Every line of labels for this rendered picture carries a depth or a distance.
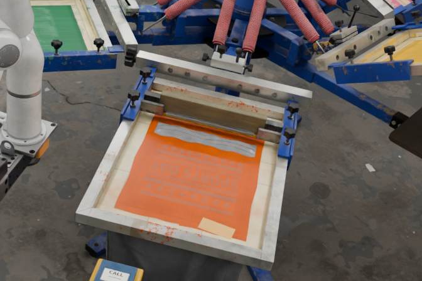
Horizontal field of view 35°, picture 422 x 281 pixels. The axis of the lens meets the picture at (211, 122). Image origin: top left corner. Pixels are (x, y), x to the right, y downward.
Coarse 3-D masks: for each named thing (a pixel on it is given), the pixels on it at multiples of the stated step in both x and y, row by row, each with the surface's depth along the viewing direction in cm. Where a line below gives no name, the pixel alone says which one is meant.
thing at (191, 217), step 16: (256, 144) 239; (240, 160) 230; (256, 160) 232; (256, 176) 225; (240, 192) 217; (192, 208) 208; (240, 208) 211; (192, 224) 202; (224, 224) 205; (240, 224) 206
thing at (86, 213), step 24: (192, 96) 254; (216, 96) 253; (120, 144) 221; (96, 192) 202; (96, 216) 194; (120, 216) 195; (168, 240) 193; (192, 240) 192; (216, 240) 194; (264, 240) 197; (264, 264) 192
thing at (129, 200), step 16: (192, 128) 241; (208, 128) 242; (144, 144) 229; (176, 144) 232; (192, 144) 233; (144, 160) 222; (144, 176) 216; (128, 192) 209; (128, 208) 203; (144, 208) 204; (160, 208) 205; (176, 208) 207
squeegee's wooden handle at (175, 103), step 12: (168, 96) 236; (180, 96) 237; (168, 108) 239; (180, 108) 238; (192, 108) 237; (204, 108) 236; (216, 108) 235; (228, 108) 236; (216, 120) 238; (228, 120) 237; (240, 120) 236; (252, 120) 235; (264, 120) 234
